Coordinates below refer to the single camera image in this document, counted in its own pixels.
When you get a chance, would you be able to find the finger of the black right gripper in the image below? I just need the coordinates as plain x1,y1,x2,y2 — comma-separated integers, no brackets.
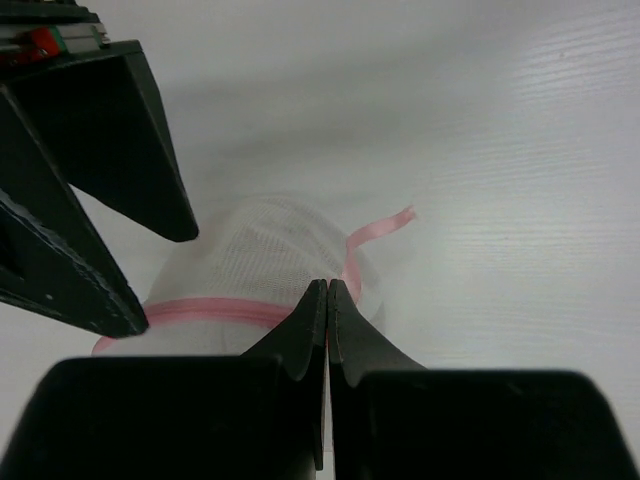
1,85,148,338

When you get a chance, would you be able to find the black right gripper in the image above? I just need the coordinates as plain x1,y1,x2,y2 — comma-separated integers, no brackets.
1,1,199,242

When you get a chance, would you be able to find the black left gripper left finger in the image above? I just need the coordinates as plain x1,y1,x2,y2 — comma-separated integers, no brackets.
1,280,328,479

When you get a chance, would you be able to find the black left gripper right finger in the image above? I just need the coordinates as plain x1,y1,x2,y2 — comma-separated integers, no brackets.
327,281,639,479

